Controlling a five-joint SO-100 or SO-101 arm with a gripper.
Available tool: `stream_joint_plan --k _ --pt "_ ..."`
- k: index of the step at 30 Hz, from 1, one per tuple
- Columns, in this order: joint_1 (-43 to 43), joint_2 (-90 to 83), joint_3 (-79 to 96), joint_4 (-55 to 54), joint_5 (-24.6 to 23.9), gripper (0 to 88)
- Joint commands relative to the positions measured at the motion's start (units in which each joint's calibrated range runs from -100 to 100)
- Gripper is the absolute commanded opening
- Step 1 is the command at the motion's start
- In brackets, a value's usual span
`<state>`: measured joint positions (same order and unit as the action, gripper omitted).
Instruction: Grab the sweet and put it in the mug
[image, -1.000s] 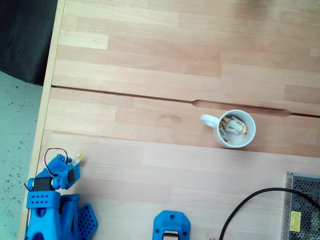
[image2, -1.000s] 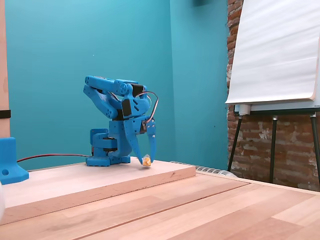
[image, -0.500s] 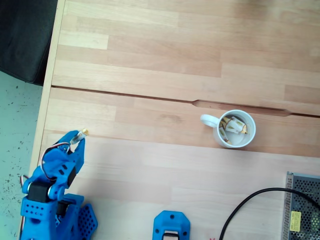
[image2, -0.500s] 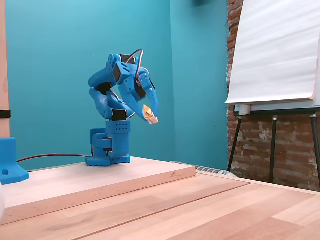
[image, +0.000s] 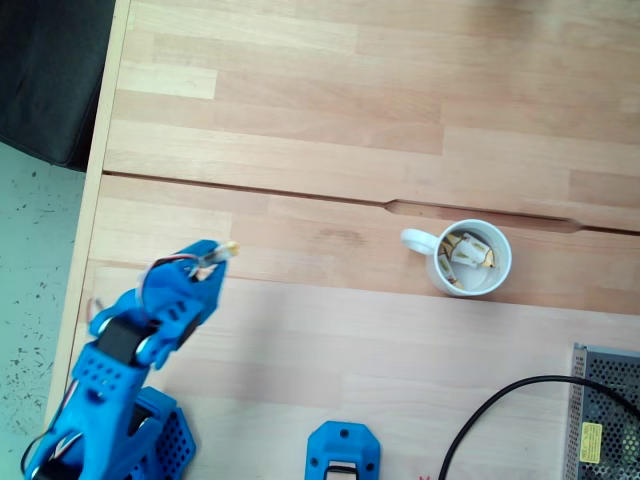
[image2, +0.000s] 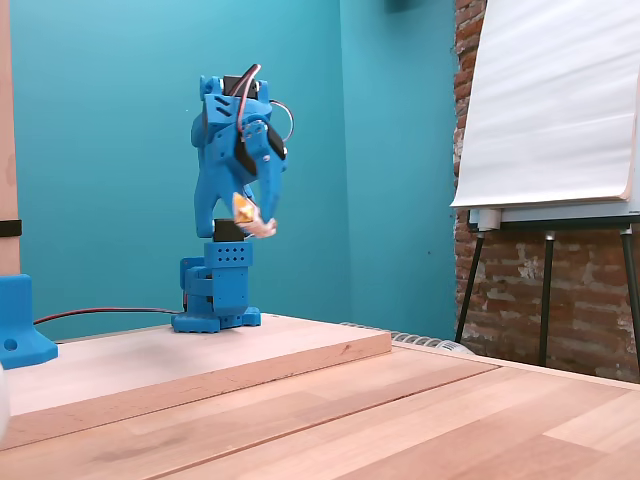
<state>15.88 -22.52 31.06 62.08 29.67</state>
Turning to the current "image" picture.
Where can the blue printed post bracket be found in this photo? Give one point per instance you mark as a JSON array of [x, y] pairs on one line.
[[345, 447]]

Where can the white gold sweet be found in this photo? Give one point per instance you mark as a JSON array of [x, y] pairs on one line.
[[231, 248], [470, 250], [448, 272]]

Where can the white ceramic mug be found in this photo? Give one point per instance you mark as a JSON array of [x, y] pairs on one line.
[[492, 280]]

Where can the black cushion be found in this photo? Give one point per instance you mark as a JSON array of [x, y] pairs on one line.
[[45, 75]]

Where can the light wooden board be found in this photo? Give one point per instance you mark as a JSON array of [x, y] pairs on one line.
[[350, 360]]

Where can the perforated metal power supply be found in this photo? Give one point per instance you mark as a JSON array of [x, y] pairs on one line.
[[607, 425]]

